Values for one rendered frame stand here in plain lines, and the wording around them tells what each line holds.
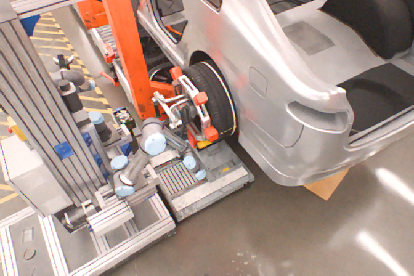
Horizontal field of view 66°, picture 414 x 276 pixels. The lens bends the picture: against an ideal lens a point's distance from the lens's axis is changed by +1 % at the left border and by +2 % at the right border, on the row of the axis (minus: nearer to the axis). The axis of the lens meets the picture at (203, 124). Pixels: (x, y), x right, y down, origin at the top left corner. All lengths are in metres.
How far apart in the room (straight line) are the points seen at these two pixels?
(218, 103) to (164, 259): 1.38
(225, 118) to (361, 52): 1.43
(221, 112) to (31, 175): 1.28
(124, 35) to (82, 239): 1.65
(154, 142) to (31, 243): 1.66
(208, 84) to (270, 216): 1.35
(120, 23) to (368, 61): 2.09
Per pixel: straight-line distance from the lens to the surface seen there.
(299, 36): 3.07
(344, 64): 3.00
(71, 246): 2.89
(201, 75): 2.37
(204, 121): 2.31
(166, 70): 3.63
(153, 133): 1.73
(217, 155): 3.03
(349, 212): 3.17
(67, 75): 2.17
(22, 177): 2.06
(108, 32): 4.96
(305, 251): 2.91
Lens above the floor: 2.66
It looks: 48 degrees down
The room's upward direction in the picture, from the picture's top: 5 degrees counter-clockwise
